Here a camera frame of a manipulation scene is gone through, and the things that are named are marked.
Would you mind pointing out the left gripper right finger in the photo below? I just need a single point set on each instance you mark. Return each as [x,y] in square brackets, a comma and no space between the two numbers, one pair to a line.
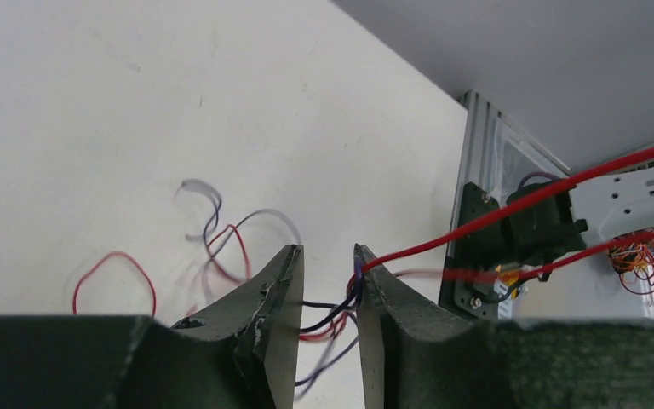
[415,354]

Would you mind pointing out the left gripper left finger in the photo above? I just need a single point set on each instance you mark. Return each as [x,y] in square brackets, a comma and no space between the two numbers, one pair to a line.
[239,352]

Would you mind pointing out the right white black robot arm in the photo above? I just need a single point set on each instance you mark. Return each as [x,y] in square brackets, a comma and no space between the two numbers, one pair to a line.
[612,214]

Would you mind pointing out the aluminium frame rail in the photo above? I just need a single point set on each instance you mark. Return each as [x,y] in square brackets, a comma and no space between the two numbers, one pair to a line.
[499,158]

